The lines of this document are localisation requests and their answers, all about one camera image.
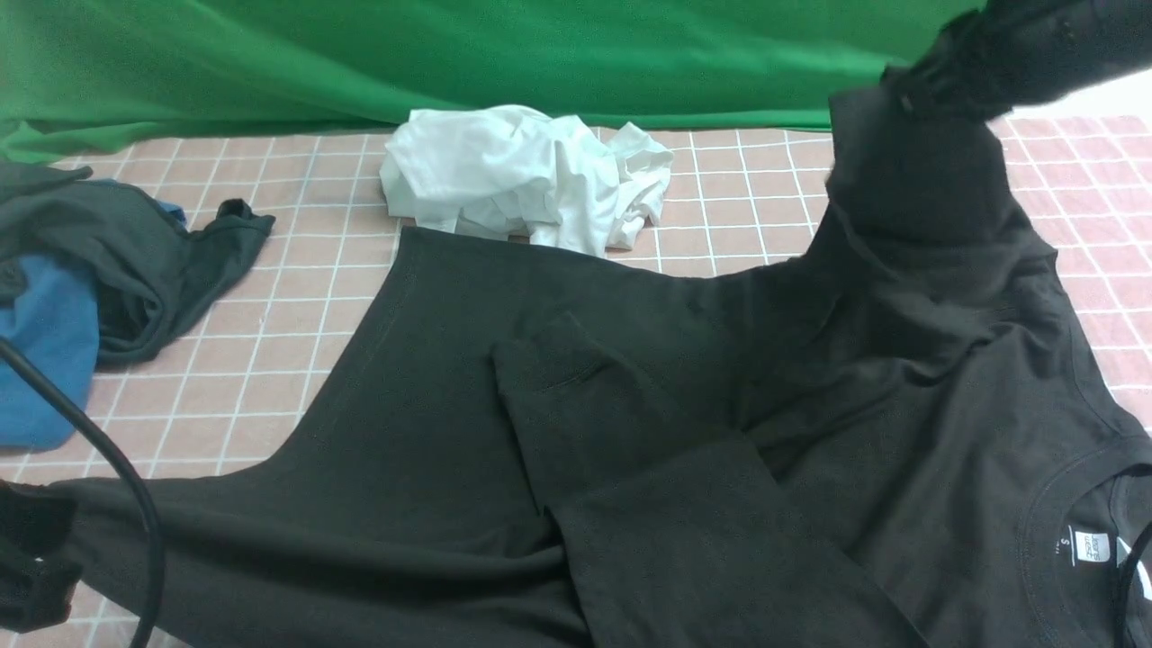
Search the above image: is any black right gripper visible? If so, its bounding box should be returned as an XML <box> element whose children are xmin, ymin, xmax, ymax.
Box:
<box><xmin>882</xmin><ymin>1</ymin><xmax>1151</xmax><ymax>122</ymax></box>

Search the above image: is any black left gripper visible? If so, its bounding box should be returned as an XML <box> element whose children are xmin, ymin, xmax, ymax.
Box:
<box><xmin>1</xmin><ymin>482</ymin><xmax>82</xmax><ymax>633</ymax></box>

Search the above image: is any blue t-shirt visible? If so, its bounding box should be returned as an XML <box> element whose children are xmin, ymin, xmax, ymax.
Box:
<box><xmin>0</xmin><ymin>178</ymin><xmax>188</xmax><ymax>451</ymax></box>

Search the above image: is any dark teal shirt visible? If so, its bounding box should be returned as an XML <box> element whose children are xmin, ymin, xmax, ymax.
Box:
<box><xmin>1</xmin><ymin>161</ymin><xmax>275</xmax><ymax>366</ymax></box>

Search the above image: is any dark gray long-sleeve top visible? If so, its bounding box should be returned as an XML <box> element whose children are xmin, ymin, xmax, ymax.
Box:
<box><xmin>45</xmin><ymin>85</ymin><xmax>1152</xmax><ymax>648</ymax></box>

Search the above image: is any green backdrop cloth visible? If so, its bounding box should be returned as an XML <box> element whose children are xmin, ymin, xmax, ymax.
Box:
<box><xmin>1</xmin><ymin>1</ymin><xmax>973</xmax><ymax>163</ymax></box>

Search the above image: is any white shirt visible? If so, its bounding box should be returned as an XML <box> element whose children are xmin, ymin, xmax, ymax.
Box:
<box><xmin>380</xmin><ymin>105</ymin><xmax>674</xmax><ymax>257</ymax></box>

